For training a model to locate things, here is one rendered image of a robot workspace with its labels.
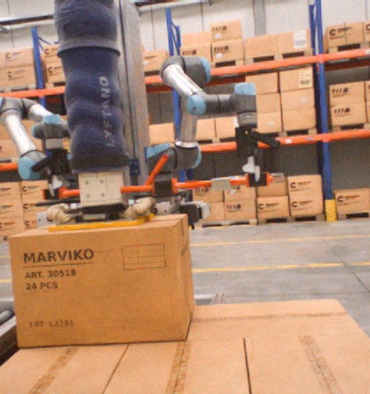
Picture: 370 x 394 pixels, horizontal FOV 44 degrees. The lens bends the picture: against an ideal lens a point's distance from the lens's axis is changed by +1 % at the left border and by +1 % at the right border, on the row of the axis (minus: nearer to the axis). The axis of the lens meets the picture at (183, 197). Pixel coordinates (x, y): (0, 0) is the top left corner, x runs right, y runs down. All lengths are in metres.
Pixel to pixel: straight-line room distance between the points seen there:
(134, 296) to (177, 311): 0.16
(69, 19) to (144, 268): 0.92
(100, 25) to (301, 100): 7.29
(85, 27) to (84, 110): 0.29
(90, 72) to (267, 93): 7.26
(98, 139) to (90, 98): 0.15
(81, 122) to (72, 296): 0.63
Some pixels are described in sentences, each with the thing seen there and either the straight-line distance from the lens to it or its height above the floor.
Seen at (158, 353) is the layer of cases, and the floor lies 0.54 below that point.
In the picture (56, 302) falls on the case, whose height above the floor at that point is 0.70.
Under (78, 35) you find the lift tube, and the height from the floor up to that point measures 1.64.
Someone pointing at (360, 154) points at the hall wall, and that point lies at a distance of 10.27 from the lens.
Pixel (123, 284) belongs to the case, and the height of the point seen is 0.75.
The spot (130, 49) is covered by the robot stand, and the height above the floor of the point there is 1.77.
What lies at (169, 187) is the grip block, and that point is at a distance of 1.71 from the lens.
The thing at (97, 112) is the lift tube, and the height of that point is 1.37.
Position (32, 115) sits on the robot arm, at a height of 1.48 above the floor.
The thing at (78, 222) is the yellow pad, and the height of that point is 0.97.
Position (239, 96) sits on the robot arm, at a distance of 1.72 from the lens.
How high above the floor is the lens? 1.12
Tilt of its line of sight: 3 degrees down
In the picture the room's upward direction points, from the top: 5 degrees counter-clockwise
